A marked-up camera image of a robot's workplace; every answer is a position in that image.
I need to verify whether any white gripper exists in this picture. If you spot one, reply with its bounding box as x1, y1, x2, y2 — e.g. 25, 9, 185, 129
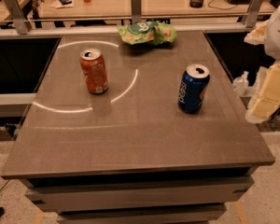
244, 6, 280, 124

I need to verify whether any blue pepsi can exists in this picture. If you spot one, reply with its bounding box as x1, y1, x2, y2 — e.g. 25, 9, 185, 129
178, 63, 210, 113

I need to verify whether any orange soda can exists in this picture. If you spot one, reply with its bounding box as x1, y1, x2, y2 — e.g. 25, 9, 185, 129
80, 49, 108, 94

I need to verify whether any black mesh pen cup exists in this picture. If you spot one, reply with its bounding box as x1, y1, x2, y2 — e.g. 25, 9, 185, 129
189, 0, 203, 8

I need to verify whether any green chip bag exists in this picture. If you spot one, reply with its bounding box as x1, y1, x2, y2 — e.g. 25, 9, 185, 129
118, 21, 177, 46

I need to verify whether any grey drawer cabinet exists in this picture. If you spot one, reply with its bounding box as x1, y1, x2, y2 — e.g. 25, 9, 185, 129
26, 169, 254, 224

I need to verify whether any wooden background desk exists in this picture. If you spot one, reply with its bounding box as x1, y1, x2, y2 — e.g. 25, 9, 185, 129
38, 0, 248, 21

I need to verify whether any metal railing frame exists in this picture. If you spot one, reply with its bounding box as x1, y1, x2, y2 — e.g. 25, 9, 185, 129
0, 0, 276, 39

